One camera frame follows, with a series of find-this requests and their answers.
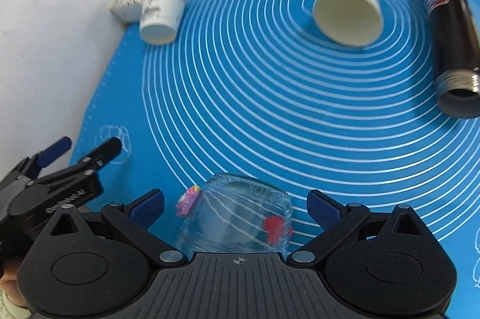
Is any clear glass cup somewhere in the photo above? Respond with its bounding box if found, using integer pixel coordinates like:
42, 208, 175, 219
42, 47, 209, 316
176, 172, 293, 256

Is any white printed paper cup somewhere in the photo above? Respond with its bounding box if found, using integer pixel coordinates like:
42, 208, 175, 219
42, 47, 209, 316
139, 0, 188, 46

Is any blue white paper cup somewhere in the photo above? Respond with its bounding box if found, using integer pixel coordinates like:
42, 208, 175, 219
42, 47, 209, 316
312, 0, 384, 47

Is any person's left hand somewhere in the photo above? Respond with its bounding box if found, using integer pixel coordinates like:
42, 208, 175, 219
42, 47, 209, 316
1, 260, 25, 307

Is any blue silicone mat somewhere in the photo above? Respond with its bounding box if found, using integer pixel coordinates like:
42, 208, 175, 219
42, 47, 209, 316
73, 0, 479, 318

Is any black thermos bottle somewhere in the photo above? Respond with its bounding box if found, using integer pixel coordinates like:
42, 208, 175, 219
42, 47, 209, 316
425, 0, 479, 119

